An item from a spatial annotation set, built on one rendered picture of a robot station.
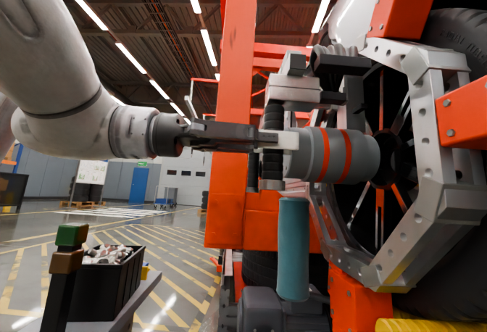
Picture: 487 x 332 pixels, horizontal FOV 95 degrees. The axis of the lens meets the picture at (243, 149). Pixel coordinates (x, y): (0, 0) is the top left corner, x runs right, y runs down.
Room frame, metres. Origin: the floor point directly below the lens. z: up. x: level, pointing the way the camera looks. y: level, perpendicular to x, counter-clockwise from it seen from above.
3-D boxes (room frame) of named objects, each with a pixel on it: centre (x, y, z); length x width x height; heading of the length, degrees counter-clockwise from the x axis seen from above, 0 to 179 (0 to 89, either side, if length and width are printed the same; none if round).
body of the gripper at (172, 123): (0.37, 0.10, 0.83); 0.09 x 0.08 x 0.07; 93
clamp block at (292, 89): (0.38, -0.08, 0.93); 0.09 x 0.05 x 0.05; 93
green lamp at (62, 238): (0.48, 0.34, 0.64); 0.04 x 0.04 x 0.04; 3
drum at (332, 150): (0.56, -0.21, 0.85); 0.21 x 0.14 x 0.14; 93
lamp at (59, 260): (0.48, 0.34, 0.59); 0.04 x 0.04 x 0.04; 3
